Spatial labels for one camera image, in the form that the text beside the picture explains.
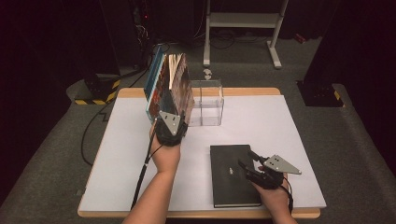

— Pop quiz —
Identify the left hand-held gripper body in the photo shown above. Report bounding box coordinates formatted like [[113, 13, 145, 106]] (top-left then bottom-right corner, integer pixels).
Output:
[[154, 110, 190, 147]]

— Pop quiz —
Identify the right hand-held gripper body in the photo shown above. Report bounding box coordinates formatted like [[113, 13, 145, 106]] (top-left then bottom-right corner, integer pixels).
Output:
[[246, 154, 303, 190]]

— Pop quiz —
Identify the black notebook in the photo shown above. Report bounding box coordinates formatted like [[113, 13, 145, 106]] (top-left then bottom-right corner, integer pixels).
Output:
[[209, 144, 262, 209]]

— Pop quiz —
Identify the light blue green picture book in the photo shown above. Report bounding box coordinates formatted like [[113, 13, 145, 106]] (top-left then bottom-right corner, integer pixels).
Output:
[[148, 52, 172, 123]]

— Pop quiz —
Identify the purple paperback book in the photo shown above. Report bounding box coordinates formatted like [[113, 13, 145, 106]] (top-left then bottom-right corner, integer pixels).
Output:
[[167, 52, 196, 126]]

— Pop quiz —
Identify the clear acrylic book rack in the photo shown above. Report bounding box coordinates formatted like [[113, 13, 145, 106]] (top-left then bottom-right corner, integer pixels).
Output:
[[186, 79, 225, 128]]

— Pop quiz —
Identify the dark blue picture book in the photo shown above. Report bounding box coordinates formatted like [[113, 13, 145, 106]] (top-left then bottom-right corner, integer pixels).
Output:
[[143, 45, 166, 117]]

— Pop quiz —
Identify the person's right hand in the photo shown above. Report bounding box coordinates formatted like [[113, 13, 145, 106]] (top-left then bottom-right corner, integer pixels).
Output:
[[251, 166, 292, 217]]

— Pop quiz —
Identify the person's left hand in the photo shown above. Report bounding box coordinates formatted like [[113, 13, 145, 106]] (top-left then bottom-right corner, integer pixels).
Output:
[[148, 122, 182, 175]]

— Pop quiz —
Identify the white table mat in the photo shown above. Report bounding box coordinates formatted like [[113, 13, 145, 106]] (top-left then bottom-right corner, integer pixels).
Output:
[[78, 94, 327, 213]]

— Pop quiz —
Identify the black yellow striped stand base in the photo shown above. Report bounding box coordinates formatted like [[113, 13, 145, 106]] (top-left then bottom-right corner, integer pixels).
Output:
[[297, 79, 346, 108], [74, 73, 121, 106]]

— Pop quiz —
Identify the dark equipment tower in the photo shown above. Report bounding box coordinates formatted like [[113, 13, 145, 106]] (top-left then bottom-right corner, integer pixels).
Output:
[[130, 0, 157, 68]]

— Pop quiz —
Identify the white metal stand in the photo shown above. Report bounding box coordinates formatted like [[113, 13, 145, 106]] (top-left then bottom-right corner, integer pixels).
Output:
[[203, 0, 289, 70]]

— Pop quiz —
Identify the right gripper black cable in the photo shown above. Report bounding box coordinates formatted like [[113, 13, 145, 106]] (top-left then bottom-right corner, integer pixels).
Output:
[[281, 176, 294, 215]]

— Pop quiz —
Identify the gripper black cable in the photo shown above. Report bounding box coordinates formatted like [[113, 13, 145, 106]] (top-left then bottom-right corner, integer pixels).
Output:
[[281, 176, 294, 215], [130, 130, 163, 212]]

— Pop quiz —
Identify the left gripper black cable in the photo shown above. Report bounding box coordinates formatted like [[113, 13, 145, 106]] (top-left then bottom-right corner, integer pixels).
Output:
[[130, 130, 163, 212]]

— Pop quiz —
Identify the black floor cable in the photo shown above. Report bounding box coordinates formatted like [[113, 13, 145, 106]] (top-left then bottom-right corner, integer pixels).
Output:
[[80, 99, 117, 167]]

